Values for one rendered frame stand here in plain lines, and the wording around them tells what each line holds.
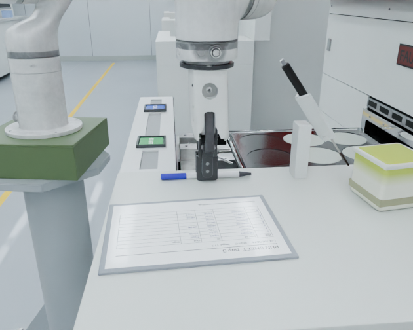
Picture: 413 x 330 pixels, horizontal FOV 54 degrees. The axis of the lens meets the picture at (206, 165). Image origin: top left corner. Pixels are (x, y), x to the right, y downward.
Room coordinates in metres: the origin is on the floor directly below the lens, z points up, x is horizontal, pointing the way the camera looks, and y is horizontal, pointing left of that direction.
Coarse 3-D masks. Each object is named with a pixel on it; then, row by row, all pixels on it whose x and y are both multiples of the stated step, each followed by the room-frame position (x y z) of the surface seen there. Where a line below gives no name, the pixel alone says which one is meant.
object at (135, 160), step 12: (168, 108) 1.02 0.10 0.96; (144, 120) 0.90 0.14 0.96; (156, 120) 0.92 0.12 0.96; (168, 120) 0.90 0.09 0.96; (132, 132) 0.82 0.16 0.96; (144, 132) 0.82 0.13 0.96; (156, 132) 0.83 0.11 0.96; (168, 132) 0.82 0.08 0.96; (132, 144) 0.74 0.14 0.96; (168, 144) 0.74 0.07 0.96; (132, 156) 0.68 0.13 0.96; (144, 156) 0.69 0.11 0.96; (156, 156) 0.69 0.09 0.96; (168, 156) 0.68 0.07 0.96; (120, 168) 0.63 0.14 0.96; (132, 168) 0.62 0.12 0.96; (144, 168) 0.63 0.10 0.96; (156, 168) 0.63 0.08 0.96; (168, 168) 0.62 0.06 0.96
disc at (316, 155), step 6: (312, 150) 0.87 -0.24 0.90; (318, 150) 0.87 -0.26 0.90; (324, 150) 0.87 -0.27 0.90; (330, 150) 0.87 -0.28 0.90; (312, 156) 0.83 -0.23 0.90; (318, 156) 0.83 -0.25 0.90; (324, 156) 0.83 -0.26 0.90; (330, 156) 0.83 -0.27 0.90; (336, 156) 0.83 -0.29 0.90; (318, 162) 0.80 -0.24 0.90; (324, 162) 0.80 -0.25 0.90; (330, 162) 0.80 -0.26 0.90
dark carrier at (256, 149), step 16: (240, 144) 0.91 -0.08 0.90; (256, 144) 0.91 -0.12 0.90; (272, 144) 0.91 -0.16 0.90; (288, 144) 0.91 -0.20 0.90; (336, 144) 0.91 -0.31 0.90; (368, 144) 0.91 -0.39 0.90; (256, 160) 0.81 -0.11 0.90; (272, 160) 0.81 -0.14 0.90; (288, 160) 0.81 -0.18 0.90; (352, 160) 0.81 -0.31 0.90
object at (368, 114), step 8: (368, 112) 1.06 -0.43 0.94; (376, 112) 1.05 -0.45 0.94; (368, 120) 1.05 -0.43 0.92; (376, 120) 1.01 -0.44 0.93; (384, 120) 0.97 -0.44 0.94; (368, 128) 1.07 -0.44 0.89; (384, 128) 0.97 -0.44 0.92; (392, 128) 0.93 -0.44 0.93; (400, 128) 0.90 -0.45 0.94; (400, 136) 0.89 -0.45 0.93; (408, 136) 0.86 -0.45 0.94; (408, 144) 0.86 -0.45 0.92
